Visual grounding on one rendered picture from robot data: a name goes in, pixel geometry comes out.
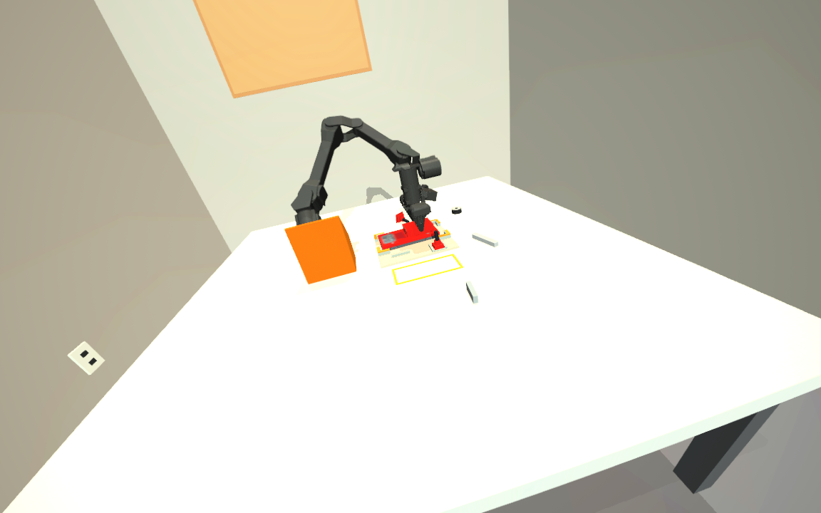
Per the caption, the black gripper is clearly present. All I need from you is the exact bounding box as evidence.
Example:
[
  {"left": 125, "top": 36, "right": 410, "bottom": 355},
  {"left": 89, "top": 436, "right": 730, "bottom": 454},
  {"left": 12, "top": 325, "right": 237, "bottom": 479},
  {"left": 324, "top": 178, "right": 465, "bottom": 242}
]
[{"left": 399, "top": 181, "right": 431, "bottom": 232}]

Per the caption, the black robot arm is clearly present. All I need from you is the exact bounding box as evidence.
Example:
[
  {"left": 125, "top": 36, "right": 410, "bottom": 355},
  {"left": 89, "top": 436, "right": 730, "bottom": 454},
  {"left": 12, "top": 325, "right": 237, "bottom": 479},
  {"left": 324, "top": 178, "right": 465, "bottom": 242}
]
[{"left": 291, "top": 115, "right": 442, "bottom": 225}]

